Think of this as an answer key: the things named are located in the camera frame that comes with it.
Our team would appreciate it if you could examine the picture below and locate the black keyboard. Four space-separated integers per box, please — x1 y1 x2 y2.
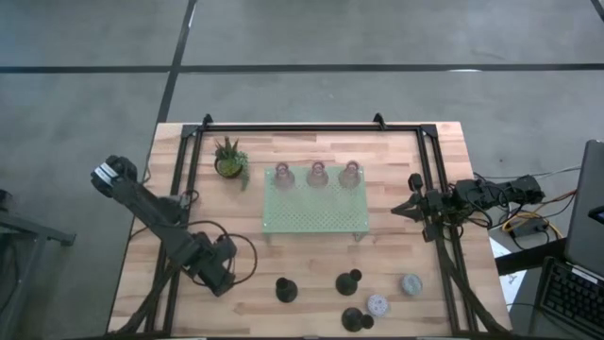
537 257 604 339

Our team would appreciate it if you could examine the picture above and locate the white floor cable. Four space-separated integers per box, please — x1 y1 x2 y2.
480 164 582 181

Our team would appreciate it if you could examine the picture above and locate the white purple patterned round candle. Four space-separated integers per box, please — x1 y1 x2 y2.
366 294 391 318

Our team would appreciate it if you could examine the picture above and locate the white paper sheet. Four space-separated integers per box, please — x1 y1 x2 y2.
488 235 528 313

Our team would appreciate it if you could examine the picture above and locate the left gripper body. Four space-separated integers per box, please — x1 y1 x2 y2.
190 230 239 298

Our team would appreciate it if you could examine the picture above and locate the grey patterned round candle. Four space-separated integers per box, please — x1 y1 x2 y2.
401 273 424 298

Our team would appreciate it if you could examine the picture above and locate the orange floor cable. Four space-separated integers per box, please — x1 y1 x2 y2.
542 188 579 205

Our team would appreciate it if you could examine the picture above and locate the yellow floor cable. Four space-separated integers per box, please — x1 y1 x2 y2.
500 211 565 240

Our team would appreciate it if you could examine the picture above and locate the black cone candlestick holder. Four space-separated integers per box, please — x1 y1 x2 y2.
334 267 363 298
275 277 299 304
341 306 376 333

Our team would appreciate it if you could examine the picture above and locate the black aluminium table frame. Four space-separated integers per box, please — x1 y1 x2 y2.
109 112 513 337

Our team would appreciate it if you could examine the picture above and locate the black desk bar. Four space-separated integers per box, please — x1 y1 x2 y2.
494 238 567 278

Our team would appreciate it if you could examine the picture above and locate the black power adapter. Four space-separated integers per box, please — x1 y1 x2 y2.
512 219 551 239

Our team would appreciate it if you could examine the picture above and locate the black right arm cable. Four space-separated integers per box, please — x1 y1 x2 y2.
452 197 496 232

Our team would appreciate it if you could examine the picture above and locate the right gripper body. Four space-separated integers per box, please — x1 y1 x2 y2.
408 173 445 243

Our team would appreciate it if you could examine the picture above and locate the pink ribbed glass candle holder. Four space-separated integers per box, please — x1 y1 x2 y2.
273 161 297 191
337 159 363 190
305 160 330 189

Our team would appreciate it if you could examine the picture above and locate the grey laptop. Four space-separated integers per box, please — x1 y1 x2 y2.
564 139 604 280

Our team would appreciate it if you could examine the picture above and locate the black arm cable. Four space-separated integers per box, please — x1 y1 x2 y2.
452 197 496 232
181 219 260 288

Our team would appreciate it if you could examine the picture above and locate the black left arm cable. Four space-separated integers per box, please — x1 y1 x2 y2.
181 219 260 288

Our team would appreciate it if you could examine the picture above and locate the potted green succulent plant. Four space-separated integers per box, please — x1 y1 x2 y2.
212 136 251 193

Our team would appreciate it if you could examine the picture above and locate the green perforated metal shelf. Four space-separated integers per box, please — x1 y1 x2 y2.
261 164 372 243

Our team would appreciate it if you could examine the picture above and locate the grey metal cart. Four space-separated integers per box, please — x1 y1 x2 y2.
0 188 77 340

